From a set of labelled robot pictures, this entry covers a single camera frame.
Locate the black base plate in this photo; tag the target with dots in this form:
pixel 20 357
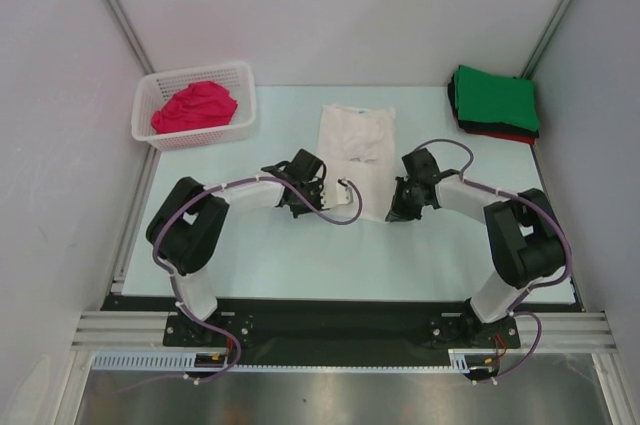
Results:
pixel 274 332

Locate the aluminium corner post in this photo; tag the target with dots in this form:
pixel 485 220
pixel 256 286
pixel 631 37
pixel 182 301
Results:
pixel 131 39
pixel 548 34

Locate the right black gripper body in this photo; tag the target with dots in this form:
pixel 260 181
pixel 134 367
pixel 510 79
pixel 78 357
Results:
pixel 406 204

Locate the green folded t shirt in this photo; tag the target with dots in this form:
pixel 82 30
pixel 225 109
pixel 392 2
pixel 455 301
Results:
pixel 484 98

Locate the white plastic basket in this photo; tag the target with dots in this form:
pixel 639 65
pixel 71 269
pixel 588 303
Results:
pixel 154 91

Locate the left aluminium corner post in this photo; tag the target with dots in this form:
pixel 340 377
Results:
pixel 131 39

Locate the pink red t shirt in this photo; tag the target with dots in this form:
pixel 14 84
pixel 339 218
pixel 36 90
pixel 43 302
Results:
pixel 201 105

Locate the white t shirt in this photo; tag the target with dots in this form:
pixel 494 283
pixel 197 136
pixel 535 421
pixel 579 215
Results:
pixel 360 145

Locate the white cable duct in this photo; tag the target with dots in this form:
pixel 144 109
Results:
pixel 159 361
pixel 474 359

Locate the red folded t shirt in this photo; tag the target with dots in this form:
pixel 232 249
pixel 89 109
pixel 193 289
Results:
pixel 499 131

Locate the left white cable duct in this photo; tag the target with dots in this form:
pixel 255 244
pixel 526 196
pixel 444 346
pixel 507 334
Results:
pixel 159 361

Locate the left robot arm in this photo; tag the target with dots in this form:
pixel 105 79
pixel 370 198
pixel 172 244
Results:
pixel 185 231

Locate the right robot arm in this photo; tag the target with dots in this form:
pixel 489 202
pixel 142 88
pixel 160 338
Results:
pixel 528 248

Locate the black folded t shirt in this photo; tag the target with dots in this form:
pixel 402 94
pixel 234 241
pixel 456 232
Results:
pixel 451 95

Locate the right white cable duct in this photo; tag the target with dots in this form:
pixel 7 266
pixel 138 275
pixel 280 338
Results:
pixel 474 359

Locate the right aluminium corner post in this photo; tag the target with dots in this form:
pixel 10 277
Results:
pixel 548 34

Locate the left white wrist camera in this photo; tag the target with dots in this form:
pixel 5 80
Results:
pixel 335 194

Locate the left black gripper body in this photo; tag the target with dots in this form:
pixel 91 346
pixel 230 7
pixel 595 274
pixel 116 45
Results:
pixel 312 192

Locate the aluminium frame rail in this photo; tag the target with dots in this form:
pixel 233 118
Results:
pixel 114 330

